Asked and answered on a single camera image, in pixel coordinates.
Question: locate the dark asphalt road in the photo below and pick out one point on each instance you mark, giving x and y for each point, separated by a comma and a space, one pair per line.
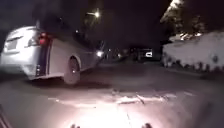
140, 83

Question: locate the vehicle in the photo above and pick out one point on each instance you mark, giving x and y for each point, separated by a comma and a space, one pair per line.
145, 54

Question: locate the street lamp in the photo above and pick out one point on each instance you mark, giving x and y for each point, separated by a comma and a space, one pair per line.
96, 14

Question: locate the white car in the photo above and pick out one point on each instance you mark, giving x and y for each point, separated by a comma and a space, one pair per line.
56, 55

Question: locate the robot's own part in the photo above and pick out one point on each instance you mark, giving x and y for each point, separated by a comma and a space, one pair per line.
146, 126
75, 126

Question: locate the tree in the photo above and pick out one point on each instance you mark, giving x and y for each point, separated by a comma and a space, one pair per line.
183, 20

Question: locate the white wall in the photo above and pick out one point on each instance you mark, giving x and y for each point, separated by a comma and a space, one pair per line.
196, 50

